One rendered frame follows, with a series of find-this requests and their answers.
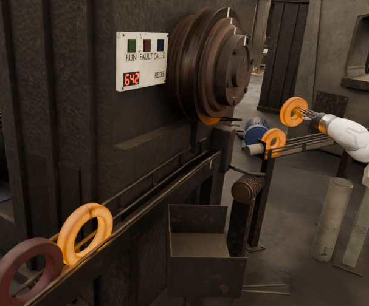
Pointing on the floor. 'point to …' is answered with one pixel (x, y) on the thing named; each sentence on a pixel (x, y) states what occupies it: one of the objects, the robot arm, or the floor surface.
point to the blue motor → (254, 131)
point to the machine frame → (89, 124)
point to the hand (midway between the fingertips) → (294, 108)
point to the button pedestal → (362, 223)
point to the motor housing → (242, 212)
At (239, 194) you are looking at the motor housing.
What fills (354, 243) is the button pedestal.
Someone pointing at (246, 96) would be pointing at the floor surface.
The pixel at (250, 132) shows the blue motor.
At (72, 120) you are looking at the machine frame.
